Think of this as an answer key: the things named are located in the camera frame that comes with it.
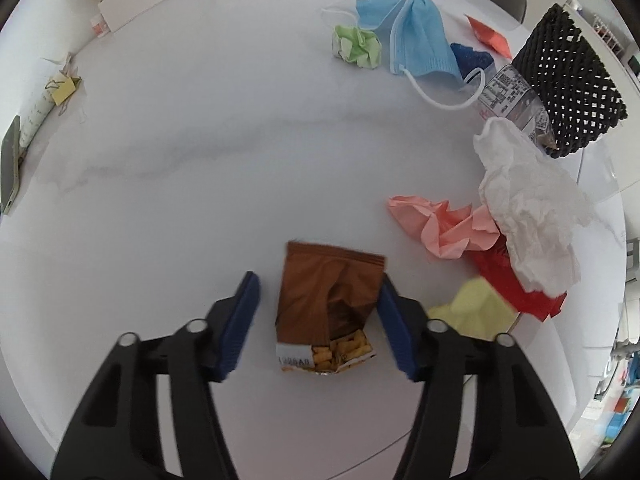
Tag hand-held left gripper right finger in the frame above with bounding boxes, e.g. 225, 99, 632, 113
376, 274, 583, 480

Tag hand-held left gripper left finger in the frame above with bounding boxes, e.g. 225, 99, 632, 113
50, 271, 262, 480

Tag brown snack packet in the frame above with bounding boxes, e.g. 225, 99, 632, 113
275, 240, 387, 376

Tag yellow paper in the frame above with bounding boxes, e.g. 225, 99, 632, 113
426, 277, 520, 342

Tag pink paper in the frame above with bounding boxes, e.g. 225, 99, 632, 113
386, 194, 502, 261

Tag red plastic wrapper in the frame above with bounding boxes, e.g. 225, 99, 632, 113
465, 237, 568, 322

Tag white tissue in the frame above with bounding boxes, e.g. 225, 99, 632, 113
472, 116, 608, 295

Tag clear plastic labelled wrapper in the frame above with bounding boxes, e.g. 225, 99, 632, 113
477, 64, 557, 153

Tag dark blue wrapper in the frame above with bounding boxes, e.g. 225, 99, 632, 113
450, 41, 496, 83

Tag green paper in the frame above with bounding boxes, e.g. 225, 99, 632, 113
331, 24, 383, 68

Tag black foam net sleeve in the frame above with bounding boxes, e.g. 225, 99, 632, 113
511, 3, 628, 159

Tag smartphone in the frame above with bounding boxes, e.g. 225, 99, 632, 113
0, 115, 23, 216

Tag yellow notes with binder clip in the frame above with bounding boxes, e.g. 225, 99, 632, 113
45, 72, 82, 107

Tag white paper sheet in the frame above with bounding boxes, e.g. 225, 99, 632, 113
17, 52, 76, 151

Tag blue face mask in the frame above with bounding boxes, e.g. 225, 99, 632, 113
321, 0, 487, 111

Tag orange-red wrapper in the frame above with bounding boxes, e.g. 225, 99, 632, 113
464, 14, 513, 59

